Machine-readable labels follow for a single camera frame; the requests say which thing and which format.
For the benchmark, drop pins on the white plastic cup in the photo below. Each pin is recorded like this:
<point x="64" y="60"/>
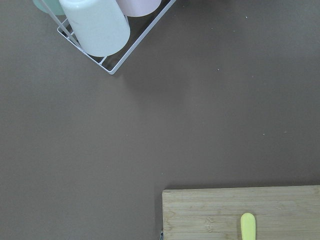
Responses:
<point x="99" y="25"/>

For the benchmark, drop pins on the pink plastic cup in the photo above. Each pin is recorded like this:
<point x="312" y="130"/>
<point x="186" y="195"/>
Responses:
<point x="138" y="8"/>

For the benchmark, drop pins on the yellow plastic knife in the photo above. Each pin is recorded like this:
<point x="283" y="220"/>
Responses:
<point x="248" y="226"/>

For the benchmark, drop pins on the bamboo cutting board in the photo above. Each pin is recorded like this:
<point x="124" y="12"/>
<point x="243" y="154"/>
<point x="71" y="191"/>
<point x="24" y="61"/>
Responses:
<point x="281" y="212"/>

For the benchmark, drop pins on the mint green plastic cup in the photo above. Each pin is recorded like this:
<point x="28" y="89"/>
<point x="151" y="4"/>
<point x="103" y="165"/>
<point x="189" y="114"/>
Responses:
<point x="54" y="6"/>

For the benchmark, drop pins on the white wire cup rack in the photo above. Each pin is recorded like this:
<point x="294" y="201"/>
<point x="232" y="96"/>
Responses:
<point x="139" y="28"/>

